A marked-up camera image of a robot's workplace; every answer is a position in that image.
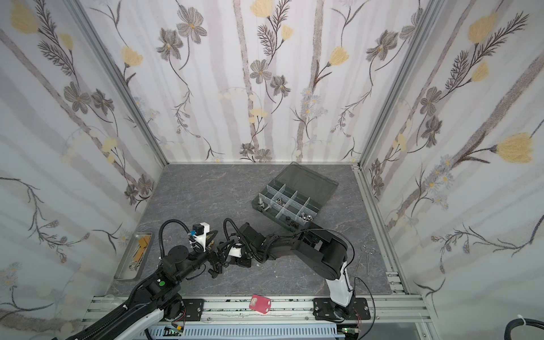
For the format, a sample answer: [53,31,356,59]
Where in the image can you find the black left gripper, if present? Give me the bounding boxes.
[176,239,234,284]

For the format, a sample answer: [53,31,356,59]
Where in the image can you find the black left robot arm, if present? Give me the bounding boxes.
[69,219,218,339]

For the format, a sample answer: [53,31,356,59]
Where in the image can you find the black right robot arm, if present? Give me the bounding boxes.
[218,218,355,310]

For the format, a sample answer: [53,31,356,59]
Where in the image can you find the pink plastic card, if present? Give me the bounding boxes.
[249,295,271,315]

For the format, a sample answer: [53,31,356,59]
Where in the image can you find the clear compartment organizer box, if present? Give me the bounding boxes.
[252,162,339,232]

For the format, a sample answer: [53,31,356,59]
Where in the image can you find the metal tray with tools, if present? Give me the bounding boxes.
[113,231,154,281]

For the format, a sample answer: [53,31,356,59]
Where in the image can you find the steel surgical scissors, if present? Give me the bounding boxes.
[351,245,376,278]

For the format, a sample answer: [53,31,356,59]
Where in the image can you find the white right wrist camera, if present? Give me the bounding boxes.
[228,245,242,258]

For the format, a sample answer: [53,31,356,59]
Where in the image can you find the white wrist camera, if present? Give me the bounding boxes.
[228,245,242,258]
[188,222,211,253]

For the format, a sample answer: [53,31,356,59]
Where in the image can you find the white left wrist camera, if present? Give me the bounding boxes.
[188,222,211,253]

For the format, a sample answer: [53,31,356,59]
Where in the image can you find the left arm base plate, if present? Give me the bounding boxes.
[164,297,205,322]

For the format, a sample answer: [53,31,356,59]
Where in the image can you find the white ribbed cable duct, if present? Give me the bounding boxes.
[149,324,346,339]

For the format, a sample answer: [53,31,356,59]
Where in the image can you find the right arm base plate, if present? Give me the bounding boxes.
[313,297,372,323]

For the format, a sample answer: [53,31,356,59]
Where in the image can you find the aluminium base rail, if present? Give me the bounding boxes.
[86,295,432,326]

